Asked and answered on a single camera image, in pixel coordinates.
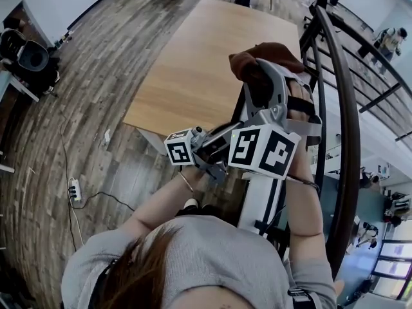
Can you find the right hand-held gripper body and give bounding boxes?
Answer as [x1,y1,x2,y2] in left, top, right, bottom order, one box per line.
[227,103,323,180]

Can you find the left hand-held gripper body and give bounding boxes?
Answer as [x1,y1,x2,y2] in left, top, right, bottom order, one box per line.
[164,126,228,183]

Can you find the brown cloth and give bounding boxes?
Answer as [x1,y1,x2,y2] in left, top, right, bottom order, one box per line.
[229,42,306,85]

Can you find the person's left forearm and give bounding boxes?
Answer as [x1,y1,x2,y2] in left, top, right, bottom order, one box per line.
[130,165,207,234]

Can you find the person's right forearm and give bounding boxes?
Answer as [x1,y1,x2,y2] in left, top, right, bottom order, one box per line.
[285,138,324,238]

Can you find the person's right hand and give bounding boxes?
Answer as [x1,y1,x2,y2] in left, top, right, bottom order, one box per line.
[286,75,316,122]

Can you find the white table leg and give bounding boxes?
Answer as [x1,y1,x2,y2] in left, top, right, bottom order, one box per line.
[136,127,170,156]

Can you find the person's black trousers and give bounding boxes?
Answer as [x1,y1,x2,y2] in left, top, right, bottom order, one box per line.
[175,204,223,220]

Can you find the black office chair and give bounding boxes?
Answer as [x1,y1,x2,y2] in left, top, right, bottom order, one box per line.
[302,1,326,41]

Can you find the dark metal railing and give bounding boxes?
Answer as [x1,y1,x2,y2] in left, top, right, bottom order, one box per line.
[283,5,412,281]

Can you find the person's grey sweater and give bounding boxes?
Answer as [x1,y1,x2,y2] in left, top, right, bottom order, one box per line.
[61,215,339,309]

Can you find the white power strip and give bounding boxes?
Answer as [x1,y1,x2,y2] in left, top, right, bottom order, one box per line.
[68,178,82,202]

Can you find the person's bare neck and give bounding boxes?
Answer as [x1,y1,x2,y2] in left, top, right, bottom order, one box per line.
[175,285,249,309]

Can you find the white desk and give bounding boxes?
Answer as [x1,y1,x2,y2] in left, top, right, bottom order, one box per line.
[0,66,40,103]

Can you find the grey and black chair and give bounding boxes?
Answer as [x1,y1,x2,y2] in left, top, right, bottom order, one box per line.
[0,28,50,71]

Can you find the black-framed window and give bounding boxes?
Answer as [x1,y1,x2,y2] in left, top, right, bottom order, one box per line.
[373,241,412,278]

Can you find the white slatted rack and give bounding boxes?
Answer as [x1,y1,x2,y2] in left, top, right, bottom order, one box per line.
[0,151,15,252]

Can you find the thin metal bracelet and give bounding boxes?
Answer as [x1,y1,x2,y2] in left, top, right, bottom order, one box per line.
[178,171,195,193]

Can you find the white stand with black straps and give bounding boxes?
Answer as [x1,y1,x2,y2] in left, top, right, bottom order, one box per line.
[237,171,287,238]

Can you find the thin dark bracelet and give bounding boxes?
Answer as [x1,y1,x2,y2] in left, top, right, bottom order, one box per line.
[286,174,320,193]

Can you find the curving black cable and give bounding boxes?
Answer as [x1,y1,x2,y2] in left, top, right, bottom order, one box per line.
[69,190,136,212]

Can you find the long thin black cable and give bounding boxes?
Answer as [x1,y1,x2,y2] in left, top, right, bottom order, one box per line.
[59,120,77,252]

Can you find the white cable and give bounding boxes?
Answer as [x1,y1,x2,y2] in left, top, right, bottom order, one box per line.
[70,201,85,247]

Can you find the black harness strap with buckle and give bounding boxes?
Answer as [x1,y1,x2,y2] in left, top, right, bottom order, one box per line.
[287,287,319,309]

